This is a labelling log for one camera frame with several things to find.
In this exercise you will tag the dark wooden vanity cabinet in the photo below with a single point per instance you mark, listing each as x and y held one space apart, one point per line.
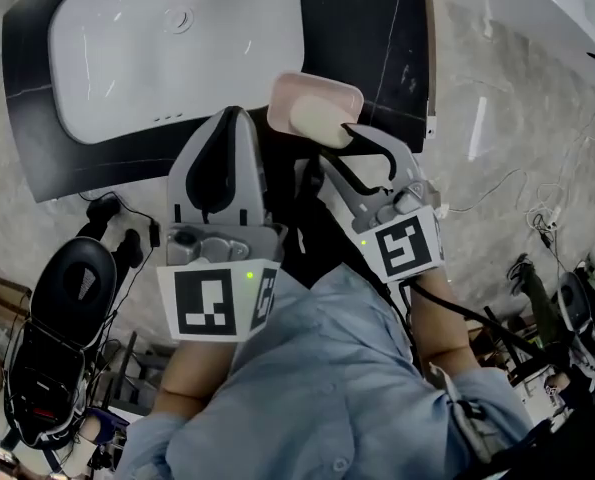
357 28

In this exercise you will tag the cream soap bar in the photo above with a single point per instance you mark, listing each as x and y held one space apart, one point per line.
317 118

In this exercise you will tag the person's right forearm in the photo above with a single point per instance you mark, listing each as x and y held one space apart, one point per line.
439 318

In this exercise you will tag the pink soap dish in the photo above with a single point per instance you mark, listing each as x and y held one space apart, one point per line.
302 85

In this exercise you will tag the black office chair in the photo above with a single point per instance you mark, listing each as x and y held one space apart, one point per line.
47 368

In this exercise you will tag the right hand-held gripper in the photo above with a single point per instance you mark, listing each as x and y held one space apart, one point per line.
402 243

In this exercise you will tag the person's light blue shirt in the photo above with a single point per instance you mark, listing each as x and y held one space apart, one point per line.
317 383

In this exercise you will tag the person's left forearm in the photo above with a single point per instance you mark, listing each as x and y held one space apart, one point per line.
197 373

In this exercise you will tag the person's black trousers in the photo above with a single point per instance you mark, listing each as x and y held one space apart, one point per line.
312 228

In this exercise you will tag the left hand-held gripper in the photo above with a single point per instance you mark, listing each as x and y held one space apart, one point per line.
207 288

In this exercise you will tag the white sink basin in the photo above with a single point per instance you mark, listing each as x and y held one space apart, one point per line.
167 58

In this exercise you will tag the black backpack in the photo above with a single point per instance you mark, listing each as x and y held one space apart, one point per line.
552 448

